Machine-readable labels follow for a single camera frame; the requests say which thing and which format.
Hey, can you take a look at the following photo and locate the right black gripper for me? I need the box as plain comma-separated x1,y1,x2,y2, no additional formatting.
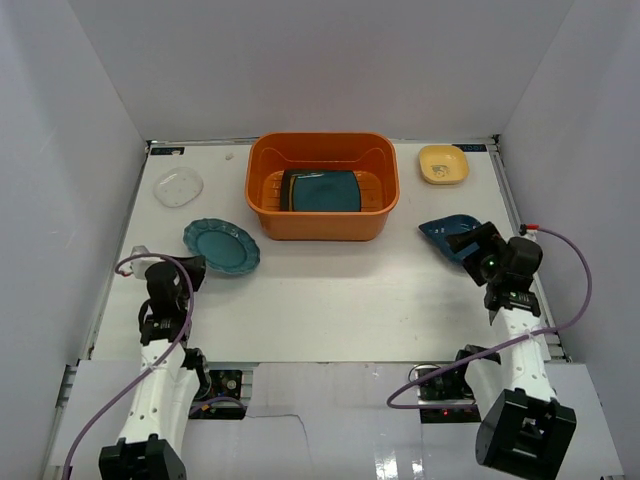
444,222,506,287

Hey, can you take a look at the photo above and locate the teal round scalloped plate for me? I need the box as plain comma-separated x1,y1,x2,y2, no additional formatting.
183,218,260,275

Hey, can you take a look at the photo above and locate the blue leaf-shaped dish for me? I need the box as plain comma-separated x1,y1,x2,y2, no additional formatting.
418,214,482,267

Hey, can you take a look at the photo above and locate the clear glass plate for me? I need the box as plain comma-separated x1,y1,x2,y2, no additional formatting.
152,167,204,208

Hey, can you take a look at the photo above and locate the yellow square dish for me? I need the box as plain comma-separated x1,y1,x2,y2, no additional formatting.
418,145,469,185

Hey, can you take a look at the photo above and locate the black floral square plate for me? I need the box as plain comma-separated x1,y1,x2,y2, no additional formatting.
279,169,301,211

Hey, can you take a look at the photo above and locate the teal square plate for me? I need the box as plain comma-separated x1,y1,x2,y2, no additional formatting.
289,171,361,213

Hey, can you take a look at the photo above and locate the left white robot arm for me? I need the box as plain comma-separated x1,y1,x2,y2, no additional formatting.
98,256,212,479

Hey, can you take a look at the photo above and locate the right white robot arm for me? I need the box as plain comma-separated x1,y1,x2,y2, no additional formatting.
446,222,577,479

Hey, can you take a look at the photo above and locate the orange plastic bin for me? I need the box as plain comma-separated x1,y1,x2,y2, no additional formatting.
245,132,400,241

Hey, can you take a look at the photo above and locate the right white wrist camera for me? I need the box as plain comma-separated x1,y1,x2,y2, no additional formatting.
518,224,539,237

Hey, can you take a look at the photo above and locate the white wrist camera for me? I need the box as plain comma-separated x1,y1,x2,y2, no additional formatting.
130,245,156,280
518,224,539,237

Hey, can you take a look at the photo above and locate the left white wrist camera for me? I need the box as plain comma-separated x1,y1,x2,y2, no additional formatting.
130,245,156,280

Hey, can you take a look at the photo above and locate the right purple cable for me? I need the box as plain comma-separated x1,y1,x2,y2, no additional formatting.
386,224,595,412

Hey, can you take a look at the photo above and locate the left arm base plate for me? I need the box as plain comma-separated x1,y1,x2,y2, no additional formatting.
189,369,245,421

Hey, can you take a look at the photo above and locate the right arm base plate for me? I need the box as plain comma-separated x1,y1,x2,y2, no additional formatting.
417,367,481,425

